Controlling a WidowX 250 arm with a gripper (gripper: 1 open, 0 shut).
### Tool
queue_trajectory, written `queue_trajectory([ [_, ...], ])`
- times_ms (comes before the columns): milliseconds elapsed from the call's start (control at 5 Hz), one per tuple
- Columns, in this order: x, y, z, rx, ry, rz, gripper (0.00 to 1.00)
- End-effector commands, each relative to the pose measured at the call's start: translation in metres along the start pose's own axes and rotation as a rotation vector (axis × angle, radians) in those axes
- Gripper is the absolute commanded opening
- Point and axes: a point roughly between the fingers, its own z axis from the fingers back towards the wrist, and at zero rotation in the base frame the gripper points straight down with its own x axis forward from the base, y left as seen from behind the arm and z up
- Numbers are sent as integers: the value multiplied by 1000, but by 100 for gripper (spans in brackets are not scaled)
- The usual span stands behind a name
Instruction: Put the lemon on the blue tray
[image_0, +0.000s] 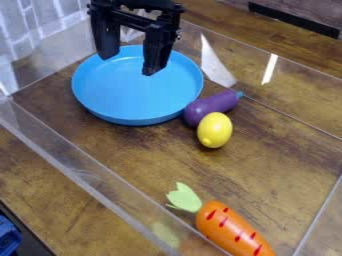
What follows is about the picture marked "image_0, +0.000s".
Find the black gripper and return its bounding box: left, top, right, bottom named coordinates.
left=87, top=0, right=185, bottom=76

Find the yellow toy lemon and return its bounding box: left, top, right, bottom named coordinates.
left=197, top=112, right=233, bottom=148

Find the blue round tray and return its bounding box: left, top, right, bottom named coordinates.
left=71, top=45, right=205, bottom=126

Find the purple toy eggplant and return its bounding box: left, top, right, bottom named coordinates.
left=184, top=89, right=245, bottom=128

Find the black bar on table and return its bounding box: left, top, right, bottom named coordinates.
left=248, top=2, right=341, bottom=39

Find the orange toy carrot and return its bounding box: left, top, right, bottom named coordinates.
left=166, top=182, right=277, bottom=256

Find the blue object at corner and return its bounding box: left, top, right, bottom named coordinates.
left=0, top=215, right=22, bottom=256

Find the clear acrylic enclosure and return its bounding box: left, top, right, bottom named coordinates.
left=0, top=0, right=342, bottom=256

